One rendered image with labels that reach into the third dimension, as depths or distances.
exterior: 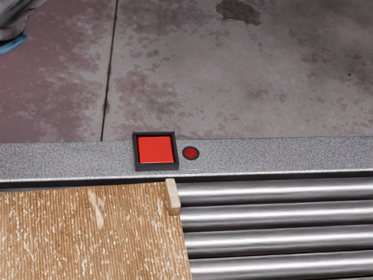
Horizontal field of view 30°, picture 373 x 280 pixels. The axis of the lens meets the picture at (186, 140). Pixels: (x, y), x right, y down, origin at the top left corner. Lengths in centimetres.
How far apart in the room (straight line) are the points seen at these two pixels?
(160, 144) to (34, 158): 22
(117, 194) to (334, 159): 41
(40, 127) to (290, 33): 113
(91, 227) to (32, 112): 142
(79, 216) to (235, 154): 31
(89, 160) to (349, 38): 197
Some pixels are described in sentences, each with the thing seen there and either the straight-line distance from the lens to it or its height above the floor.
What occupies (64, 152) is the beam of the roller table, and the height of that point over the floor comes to 92.
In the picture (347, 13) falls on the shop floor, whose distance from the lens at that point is 315.
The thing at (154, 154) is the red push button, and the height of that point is 93.
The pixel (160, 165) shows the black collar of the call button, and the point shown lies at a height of 93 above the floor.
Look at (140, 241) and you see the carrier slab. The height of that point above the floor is 94.
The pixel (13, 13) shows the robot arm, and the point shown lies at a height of 112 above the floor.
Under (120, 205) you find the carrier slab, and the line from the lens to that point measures 115.
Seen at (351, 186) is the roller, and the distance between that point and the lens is 128.
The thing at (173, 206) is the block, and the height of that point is 96.
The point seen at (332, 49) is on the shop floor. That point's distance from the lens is 295.
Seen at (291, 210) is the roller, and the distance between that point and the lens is 121.
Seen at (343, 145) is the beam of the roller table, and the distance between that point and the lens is 134.
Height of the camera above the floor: 189
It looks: 50 degrees down
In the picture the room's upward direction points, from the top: 11 degrees clockwise
